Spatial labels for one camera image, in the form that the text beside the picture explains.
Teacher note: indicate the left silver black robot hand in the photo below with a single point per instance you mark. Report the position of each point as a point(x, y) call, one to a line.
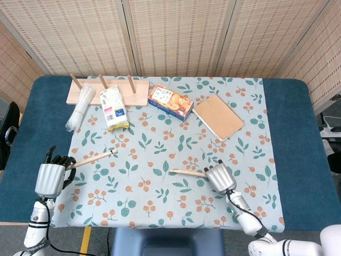
point(50, 178)

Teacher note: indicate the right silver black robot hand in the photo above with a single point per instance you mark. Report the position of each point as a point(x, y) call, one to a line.
point(221, 178)

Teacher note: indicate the wooden stick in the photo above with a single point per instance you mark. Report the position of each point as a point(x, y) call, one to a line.
point(186, 172)
point(93, 158)

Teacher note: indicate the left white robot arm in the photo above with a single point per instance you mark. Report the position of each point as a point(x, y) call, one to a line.
point(37, 224)

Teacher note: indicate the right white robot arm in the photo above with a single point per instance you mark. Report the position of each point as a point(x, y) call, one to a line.
point(250, 221)

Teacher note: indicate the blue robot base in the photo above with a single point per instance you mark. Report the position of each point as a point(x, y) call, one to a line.
point(165, 242)

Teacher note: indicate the black chair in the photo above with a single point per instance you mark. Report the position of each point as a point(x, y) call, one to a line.
point(9, 133)

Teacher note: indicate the brown cover spiral notebook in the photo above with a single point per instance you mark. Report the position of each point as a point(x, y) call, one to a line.
point(218, 117)

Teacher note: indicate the leaf and berry tablecloth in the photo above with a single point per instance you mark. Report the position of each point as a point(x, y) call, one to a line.
point(160, 149)

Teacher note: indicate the clear plastic straw bundle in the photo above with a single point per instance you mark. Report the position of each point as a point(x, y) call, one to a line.
point(80, 109)

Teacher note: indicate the blue orange biscuit box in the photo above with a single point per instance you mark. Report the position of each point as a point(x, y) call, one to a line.
point(170, 101)

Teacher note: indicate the yellow white snack bag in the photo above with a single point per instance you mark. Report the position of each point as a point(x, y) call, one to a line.
point(114, 106)

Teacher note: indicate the wooden peg board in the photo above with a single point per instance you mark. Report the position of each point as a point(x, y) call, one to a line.
point(138, 93)

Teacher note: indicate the white power strip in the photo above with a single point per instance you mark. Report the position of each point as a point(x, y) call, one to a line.
point(331, 130)

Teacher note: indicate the woven bamboo folding screen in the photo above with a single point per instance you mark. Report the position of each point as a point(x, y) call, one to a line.
point(173, 34)

